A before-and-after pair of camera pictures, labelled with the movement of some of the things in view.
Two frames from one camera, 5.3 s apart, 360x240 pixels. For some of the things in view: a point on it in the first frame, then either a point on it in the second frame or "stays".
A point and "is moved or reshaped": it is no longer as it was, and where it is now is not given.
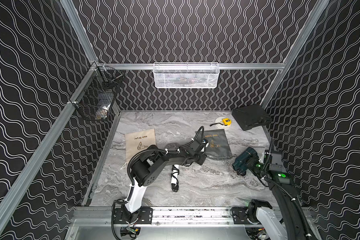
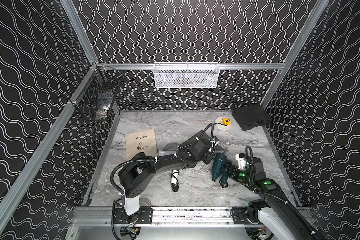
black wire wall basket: [95, 97] stays
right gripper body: [257, 167] → [240, 175]
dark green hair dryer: [240, 164] is moved or reshaped
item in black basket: [101, 113] stays
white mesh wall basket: [186, 75] stays
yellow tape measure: [226, 121] stays
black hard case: [250, 117] stays
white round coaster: [219, 120] stays
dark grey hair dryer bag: [218, 145] is moved or reshaped
